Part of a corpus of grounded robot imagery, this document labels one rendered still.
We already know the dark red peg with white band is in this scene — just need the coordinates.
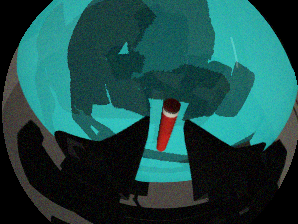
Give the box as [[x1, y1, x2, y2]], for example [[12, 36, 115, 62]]
[[156, 99, 181, 152]]

